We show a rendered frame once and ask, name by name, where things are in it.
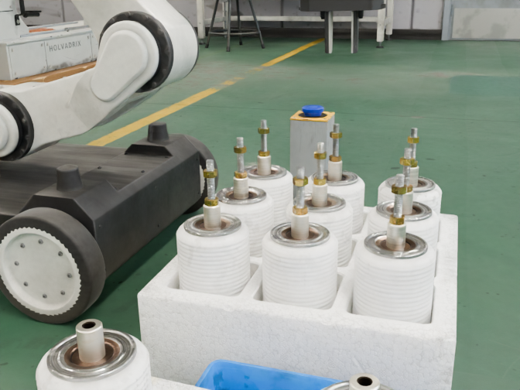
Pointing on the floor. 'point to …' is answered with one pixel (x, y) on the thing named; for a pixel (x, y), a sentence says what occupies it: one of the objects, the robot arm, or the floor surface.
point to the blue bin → (257, 378)
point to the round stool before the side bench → (234, 29)
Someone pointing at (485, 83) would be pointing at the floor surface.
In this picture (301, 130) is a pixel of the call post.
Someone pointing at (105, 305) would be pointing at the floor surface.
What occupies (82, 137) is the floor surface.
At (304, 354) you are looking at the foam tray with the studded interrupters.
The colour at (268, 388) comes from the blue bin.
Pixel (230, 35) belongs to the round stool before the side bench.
